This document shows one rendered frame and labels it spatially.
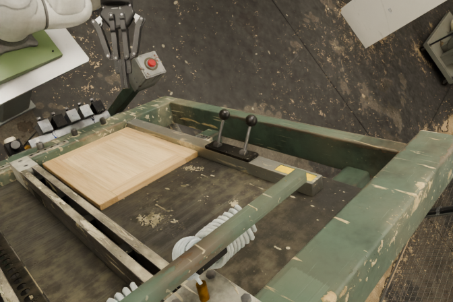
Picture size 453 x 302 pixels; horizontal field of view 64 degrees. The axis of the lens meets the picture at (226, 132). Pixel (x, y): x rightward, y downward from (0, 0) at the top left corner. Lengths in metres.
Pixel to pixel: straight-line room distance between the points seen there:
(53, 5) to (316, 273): 1.42
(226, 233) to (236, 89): 2.77
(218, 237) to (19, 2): 1.32
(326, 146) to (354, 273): 0.61
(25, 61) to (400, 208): 1.55
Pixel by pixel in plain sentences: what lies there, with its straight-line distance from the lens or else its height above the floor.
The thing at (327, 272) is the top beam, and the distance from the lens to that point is 0.64.
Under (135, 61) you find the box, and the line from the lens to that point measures 1.76.
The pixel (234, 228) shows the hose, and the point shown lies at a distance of 0.48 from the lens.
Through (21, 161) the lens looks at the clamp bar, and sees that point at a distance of 1.47.
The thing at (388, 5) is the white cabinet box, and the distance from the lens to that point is 4.67.
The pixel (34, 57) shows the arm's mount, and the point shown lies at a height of 0.78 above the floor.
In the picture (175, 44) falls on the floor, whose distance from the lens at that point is 3.10.
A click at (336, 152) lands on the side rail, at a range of 1.18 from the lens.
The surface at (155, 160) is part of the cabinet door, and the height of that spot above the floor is 1.23.
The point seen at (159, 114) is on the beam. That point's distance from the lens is 1.73.
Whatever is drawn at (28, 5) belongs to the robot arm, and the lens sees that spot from 1.63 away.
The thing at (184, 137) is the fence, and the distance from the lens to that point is 1.33.
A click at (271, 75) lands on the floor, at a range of 3.53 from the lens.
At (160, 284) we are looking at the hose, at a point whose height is 1.97.
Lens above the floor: 2.38
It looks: 53 degrees down
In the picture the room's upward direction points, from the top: 59 degrees clockwise
